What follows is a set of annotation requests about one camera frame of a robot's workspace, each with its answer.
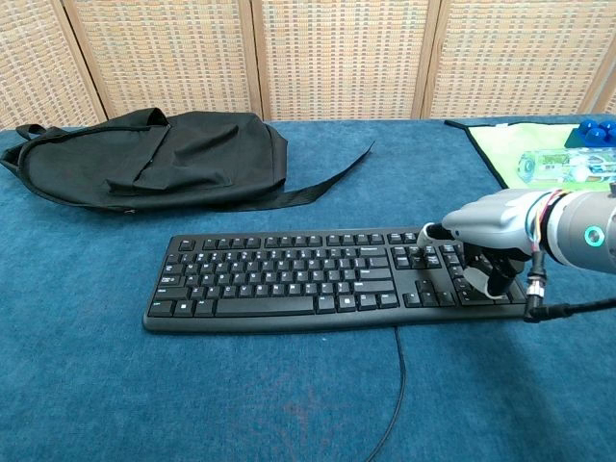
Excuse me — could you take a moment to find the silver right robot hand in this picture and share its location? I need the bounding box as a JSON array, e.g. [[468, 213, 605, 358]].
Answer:
[[416, 188, 550, 297]]

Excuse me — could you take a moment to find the black computer keyboard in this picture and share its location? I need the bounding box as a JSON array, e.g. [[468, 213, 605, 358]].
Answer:
[[141, 225, 534, 335]]

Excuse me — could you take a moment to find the green cloth with black trim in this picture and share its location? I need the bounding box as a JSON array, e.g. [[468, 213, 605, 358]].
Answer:
[[443, 118, 616, 192]]

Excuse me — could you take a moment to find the clear plastic bottle green label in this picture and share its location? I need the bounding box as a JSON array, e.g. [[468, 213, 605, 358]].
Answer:
[[517, 147, 616, 186]]

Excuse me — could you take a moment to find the blue toy building block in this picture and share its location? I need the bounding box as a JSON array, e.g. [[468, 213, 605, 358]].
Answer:
[[564, 118, 616, 150]]

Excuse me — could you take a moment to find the woven rattan folding screen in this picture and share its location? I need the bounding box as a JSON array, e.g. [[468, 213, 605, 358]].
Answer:
[[0, 0, 616, 131]]

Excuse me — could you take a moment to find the black fabric backpack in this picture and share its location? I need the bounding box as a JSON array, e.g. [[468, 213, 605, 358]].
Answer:
[[0, 108, 376, 214]]

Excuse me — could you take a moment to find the blue fabric tablecloth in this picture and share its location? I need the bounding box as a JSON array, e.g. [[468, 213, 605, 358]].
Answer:
[[0, 115, 616, 462]]

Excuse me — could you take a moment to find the black arm connector cable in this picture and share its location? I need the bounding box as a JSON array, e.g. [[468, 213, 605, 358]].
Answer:
[[523, 250, 616, 323]]

